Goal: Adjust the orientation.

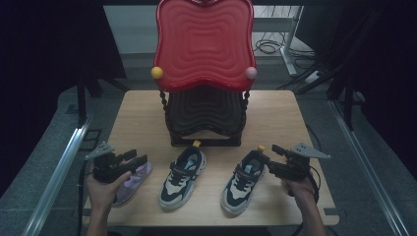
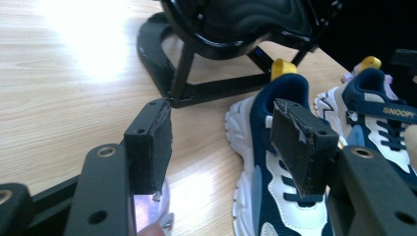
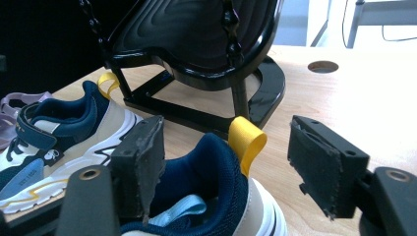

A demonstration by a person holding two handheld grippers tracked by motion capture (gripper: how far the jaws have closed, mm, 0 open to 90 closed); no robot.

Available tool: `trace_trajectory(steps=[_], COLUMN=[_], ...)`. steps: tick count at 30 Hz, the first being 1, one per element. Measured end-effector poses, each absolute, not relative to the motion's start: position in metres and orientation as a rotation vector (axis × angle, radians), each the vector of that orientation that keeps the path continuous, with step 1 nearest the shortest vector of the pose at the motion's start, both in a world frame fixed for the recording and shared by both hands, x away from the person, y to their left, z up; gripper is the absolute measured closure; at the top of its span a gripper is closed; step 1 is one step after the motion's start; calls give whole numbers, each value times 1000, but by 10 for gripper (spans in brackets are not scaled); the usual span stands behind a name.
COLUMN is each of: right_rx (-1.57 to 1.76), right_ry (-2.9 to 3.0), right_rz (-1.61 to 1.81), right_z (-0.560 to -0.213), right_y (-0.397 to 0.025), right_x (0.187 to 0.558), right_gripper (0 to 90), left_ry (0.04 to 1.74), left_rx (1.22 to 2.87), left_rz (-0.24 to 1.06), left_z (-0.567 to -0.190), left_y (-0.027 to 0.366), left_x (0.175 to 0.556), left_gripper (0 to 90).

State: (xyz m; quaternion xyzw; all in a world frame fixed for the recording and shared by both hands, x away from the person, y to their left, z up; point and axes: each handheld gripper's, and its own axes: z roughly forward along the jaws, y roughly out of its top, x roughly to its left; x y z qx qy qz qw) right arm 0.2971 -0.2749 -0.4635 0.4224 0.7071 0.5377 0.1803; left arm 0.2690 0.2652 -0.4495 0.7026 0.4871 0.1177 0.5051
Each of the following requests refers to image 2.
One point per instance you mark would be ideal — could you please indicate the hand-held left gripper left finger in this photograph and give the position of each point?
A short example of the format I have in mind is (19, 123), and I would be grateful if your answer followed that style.
(147, 157)

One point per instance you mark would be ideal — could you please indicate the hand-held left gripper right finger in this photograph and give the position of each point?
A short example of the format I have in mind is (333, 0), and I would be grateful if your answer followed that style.
(295, 147)

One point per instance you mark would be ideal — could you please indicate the navy and white sneaker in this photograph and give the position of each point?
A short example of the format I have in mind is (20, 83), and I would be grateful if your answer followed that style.
(252, 131)
(387, 144)

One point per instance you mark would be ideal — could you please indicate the red and black shoe rack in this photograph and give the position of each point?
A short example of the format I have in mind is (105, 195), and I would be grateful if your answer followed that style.
(236, 19)

